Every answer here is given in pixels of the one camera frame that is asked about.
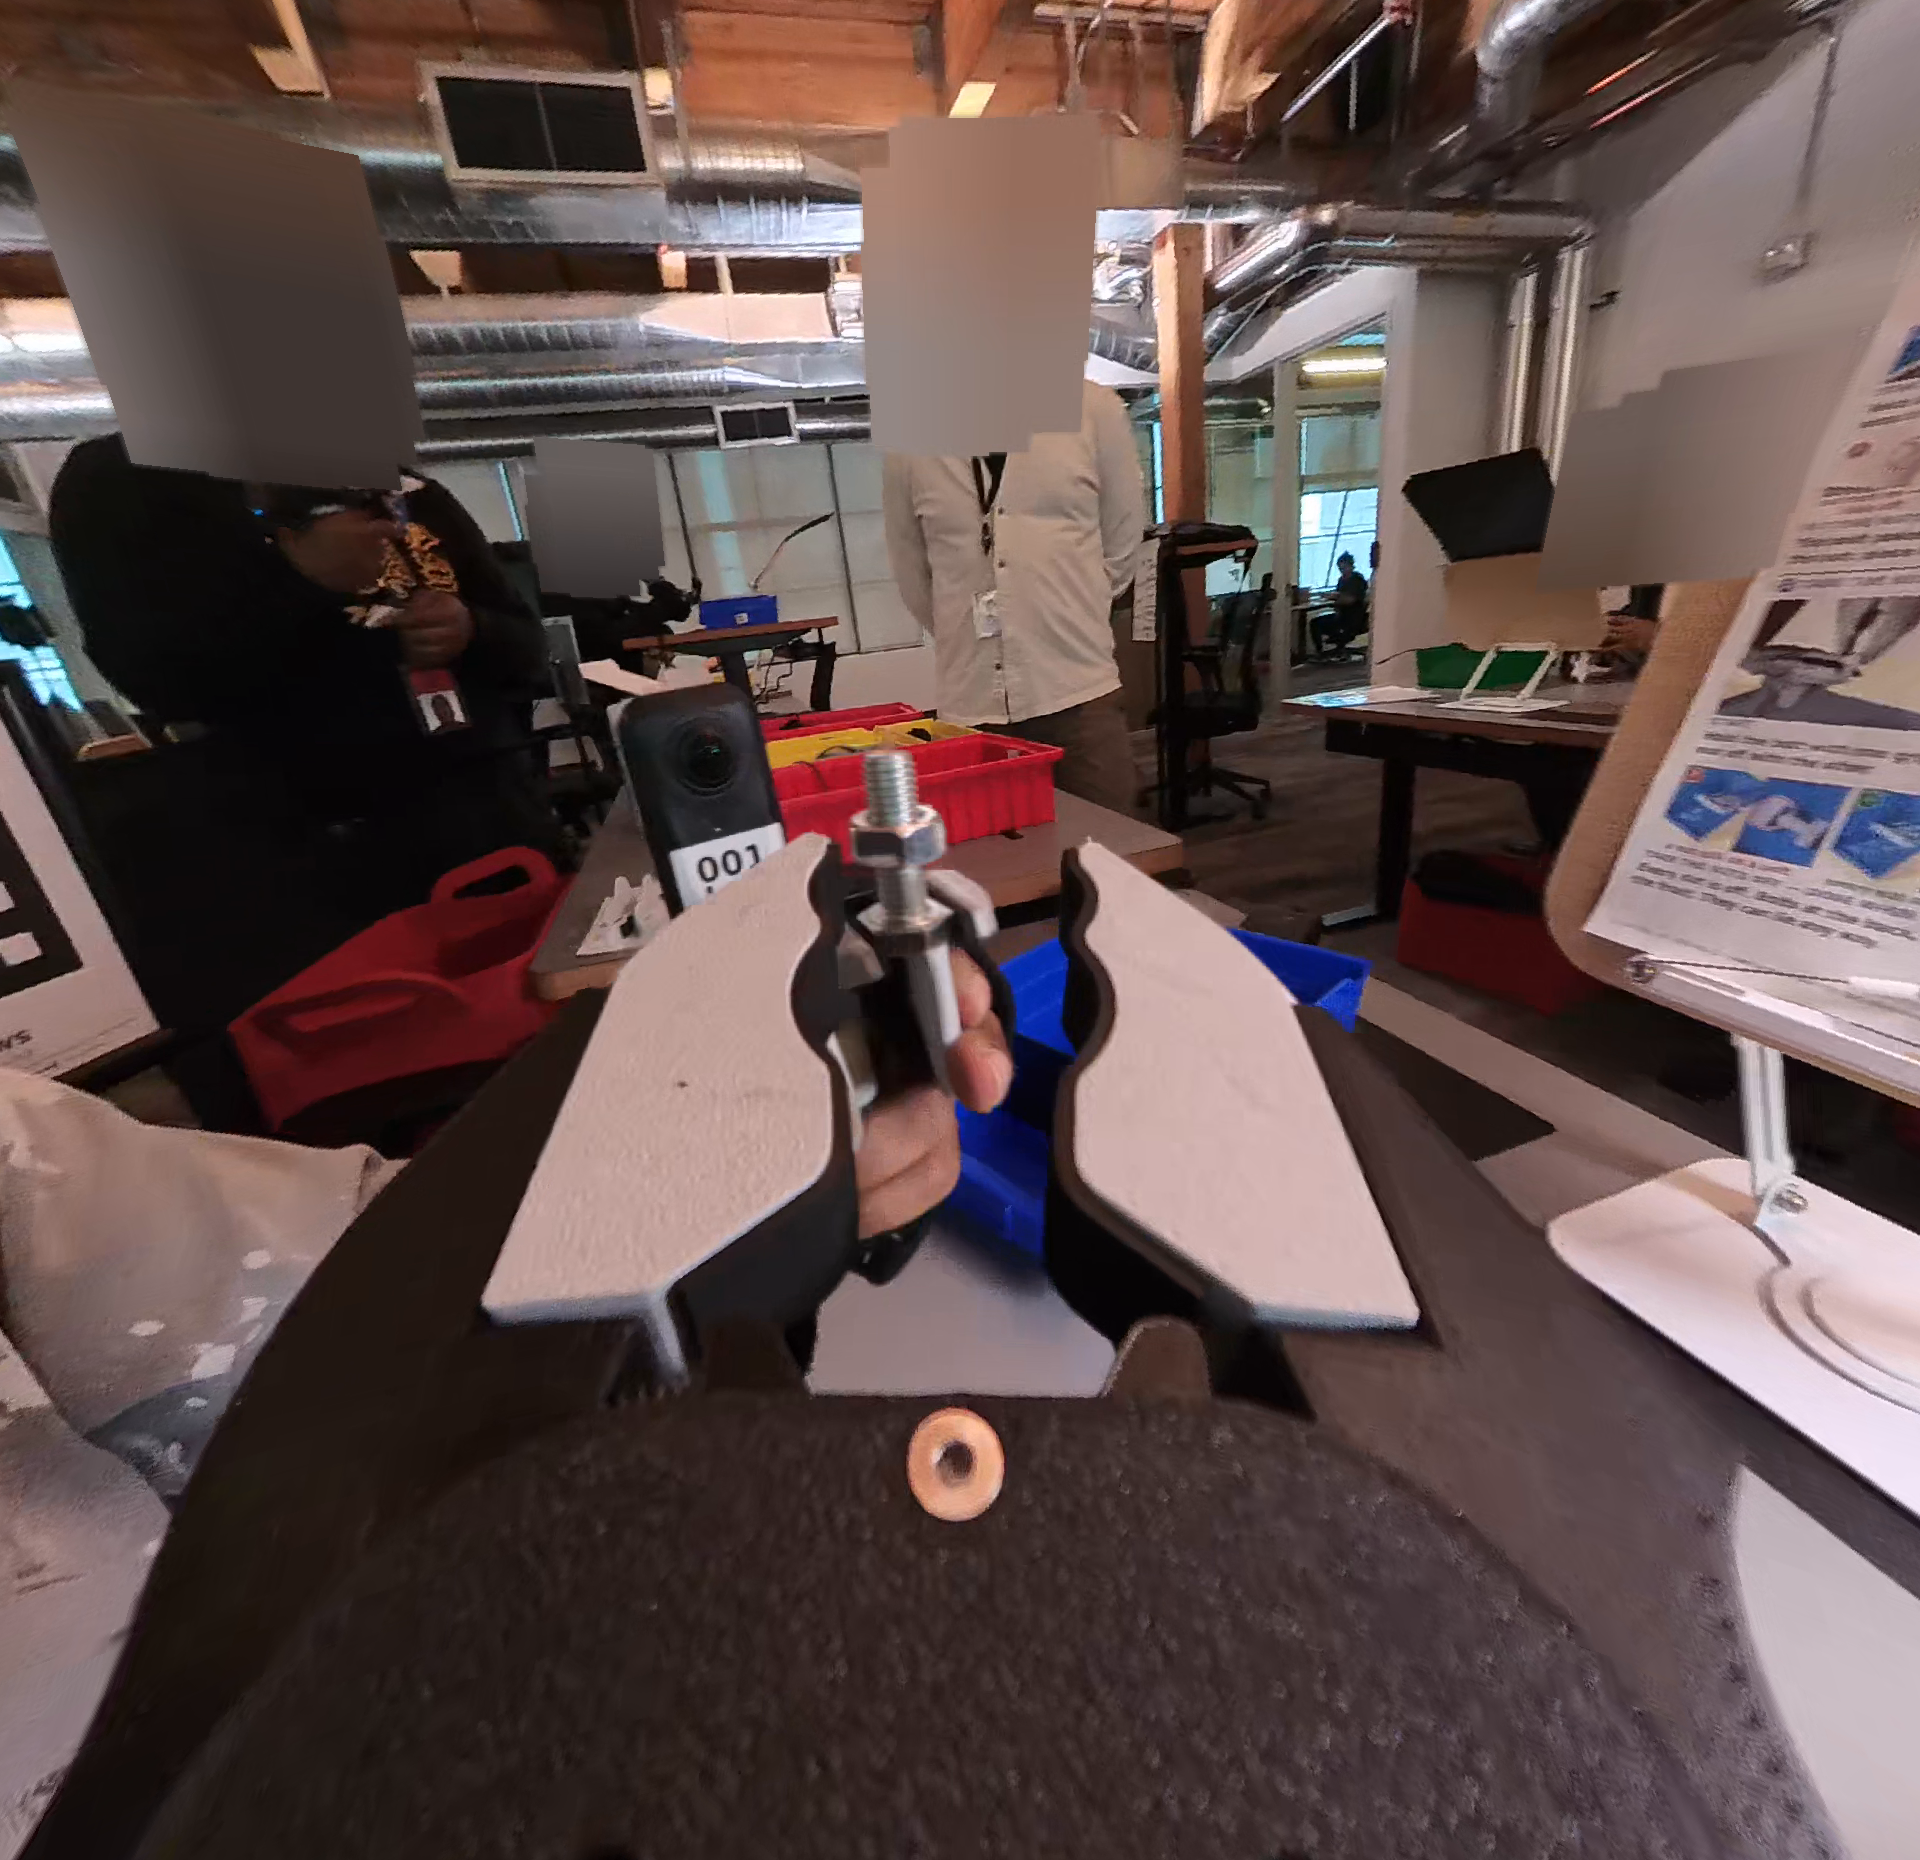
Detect black office chair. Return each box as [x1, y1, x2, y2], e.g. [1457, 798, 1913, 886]
[1153, 522, 1278, 830]

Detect yellow plastic bin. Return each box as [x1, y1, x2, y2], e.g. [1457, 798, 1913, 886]
[762, 716, 980, 770]

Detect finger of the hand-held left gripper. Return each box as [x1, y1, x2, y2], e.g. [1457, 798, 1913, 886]
[829, 922, 891, 1120]
[896, 870, 1003, 1100]

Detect framed marker poster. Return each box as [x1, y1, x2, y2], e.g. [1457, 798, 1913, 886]
[0, 660, 164, 1085]

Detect person's torso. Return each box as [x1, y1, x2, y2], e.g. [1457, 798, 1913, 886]
[0, 1333, 174, 1854]

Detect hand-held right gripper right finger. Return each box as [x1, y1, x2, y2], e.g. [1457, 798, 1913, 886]
[1046, 839, 1423, 1333]

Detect green plastic bin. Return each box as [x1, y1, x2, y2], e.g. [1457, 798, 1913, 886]
[1412, 642, 1563, 691]

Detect person's left hand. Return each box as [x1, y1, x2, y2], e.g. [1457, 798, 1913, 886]
[853, 955, 1018, 1243]

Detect white air vent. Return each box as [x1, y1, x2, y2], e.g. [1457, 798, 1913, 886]
[416, 59, 663, 189]

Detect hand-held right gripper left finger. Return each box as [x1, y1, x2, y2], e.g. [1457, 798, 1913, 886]
[480, 833, 864, 1374]

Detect silver air duct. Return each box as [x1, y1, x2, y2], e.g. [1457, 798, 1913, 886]
[1476, 0, 1698, 83]

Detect red bag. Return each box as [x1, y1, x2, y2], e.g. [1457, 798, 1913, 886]
[1395, 846, 1608, 1019]

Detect printed instruction sheet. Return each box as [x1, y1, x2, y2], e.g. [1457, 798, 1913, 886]
[1583, 262, 1920, 1010]

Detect white paper packets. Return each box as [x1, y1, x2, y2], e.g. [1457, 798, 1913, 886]
[577, 872, 673, 959]

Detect wooden board stand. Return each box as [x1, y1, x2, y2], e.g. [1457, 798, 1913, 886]
[1440, 551, 1571, 707]

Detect black flag panel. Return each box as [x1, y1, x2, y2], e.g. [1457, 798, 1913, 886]
[1399, 445, 1559, 564]

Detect steel hex bolt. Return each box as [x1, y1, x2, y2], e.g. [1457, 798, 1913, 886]
[858, 750, 958, 943]

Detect red tote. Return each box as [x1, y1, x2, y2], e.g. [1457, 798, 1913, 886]
[224, 844, 577, 1137]

